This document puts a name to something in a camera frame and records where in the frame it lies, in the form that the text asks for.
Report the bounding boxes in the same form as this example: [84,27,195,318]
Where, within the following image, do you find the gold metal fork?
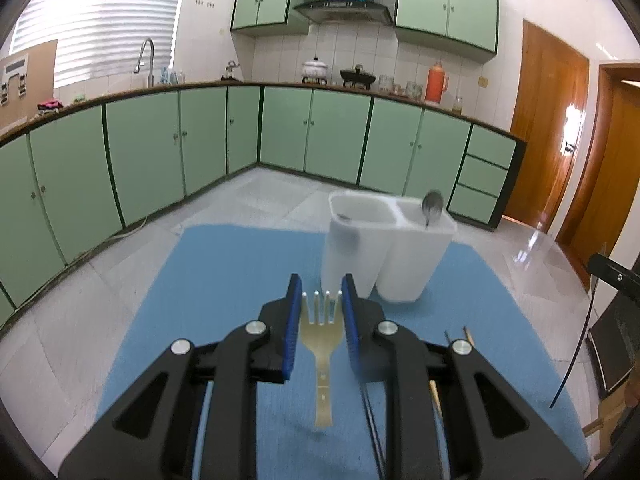
[299,290,344,428]

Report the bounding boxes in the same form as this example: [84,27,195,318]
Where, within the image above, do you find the light wooden chopstick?
[428,380,442,420]
[463,326,475,348]

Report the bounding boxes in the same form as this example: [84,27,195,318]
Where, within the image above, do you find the black chopstick silver band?
[360,384,385,480]

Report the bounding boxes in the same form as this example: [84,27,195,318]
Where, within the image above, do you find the green lower kitchen cabinets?
[1,82,526,320]

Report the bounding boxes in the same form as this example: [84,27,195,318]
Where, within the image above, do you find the chrome kitchen faucet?
[132,37,158,88]

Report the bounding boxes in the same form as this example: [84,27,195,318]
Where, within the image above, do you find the white double utensil holder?
[320,190,458,304]

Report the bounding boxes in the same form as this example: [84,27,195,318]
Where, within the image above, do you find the metal spoon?
[421,190,444,226]

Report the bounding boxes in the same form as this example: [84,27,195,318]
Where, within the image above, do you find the glass jar on counter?
[452,96,463,114]

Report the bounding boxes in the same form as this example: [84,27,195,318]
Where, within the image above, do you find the orange thermos flask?
[424,62,448,104]

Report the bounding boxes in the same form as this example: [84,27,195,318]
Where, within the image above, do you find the brown wooden door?
[506,21,589,232]

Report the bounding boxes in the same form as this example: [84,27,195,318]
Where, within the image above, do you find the brown cardboard box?
[0,40,58,134]

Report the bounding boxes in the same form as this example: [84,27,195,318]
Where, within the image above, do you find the black wok with lid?
[341,64,376,90]

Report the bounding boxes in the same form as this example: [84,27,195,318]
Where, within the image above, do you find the white cooking pot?
[302,56,328,86]

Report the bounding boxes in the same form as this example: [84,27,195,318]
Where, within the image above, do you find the white window blinds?
[8,0,182,88]

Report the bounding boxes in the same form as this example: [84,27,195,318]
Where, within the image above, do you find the black range hood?
[294,0,393,26]

